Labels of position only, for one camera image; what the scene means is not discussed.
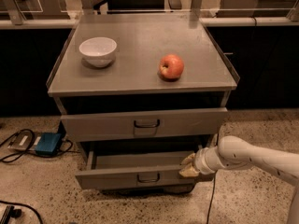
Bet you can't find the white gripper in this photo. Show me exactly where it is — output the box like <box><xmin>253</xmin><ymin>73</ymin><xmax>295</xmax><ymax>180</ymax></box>
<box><xmin>179</xmin><ymin>147</ymin><xmax>223</xmax><ymax>177</ymax></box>

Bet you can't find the grey drawer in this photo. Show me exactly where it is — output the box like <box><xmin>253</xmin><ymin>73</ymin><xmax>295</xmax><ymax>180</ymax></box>
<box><xmin>74</xmin><ymin>150</ymin><xmax>216</xmax><ymax>190</ymax></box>
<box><xmin>62</xmin><ymin>107</ymin><xmax>228</xmax><ymax>142</ymax></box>

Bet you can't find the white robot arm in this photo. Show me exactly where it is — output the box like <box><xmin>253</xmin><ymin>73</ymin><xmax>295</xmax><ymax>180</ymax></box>
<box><xmin>179</xmin><ymin>136</ymin><xmax>299</xmax><ymax>224</ymax></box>

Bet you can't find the grey metal drawer cabinet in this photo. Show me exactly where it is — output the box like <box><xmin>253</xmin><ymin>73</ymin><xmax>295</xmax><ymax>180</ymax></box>
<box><xmin>48</xmin><ymin>13</ymin><xmax>238</xmax><ymax>193</ymax></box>

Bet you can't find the grey top drawer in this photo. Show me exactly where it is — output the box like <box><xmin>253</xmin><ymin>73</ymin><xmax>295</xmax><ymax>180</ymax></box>
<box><xmin>62</xmin><ymin>107</ymin><xmax>228</xmax><ymax>142</ymax></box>

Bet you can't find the red apple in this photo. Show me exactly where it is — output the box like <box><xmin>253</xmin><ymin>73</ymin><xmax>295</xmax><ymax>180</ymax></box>
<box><xmin>159</xmin><ymin>54</ymin><xmax>184</xmax><ymax>79</ymax></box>

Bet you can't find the blue electronics box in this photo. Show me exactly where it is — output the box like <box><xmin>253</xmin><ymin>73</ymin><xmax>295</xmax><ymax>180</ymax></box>
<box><xmin>35</xmin><ymin>133</ymin><xmax>62</xmax><ymax>156</ymax></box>

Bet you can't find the white ceramic bowl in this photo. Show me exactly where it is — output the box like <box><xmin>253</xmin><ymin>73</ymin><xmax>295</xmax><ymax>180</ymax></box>
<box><xmin>78</xmin><ymin>37</ymin><xmax>118</xmax><ymax>67</ymax></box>

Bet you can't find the flat grey device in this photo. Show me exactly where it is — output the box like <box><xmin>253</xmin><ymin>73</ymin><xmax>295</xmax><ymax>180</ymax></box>
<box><xmin>7</xmin><ymin>131</ymin><xmax>41</xmax><ymax>151</ymax></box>

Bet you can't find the black power strip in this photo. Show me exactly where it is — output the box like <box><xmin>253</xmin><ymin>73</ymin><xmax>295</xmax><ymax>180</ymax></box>
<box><xmin>0</xmin><ymin>205</ymin><xmax>21</xmax><ymax>224</ymax></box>

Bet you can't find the black cable beside cabinet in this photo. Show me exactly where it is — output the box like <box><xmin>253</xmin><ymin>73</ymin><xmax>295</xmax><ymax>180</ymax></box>
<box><xmin>205</xmin><ymin>131</ymin><xmax>221</xmax><ymax>224</ymax></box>

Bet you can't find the black cable lower left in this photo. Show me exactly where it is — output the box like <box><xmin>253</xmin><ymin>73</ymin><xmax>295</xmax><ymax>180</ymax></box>
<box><xmin>0</xmin><ymin>200</ymin><xmax>44</xmax><ymax>224</ymax></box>

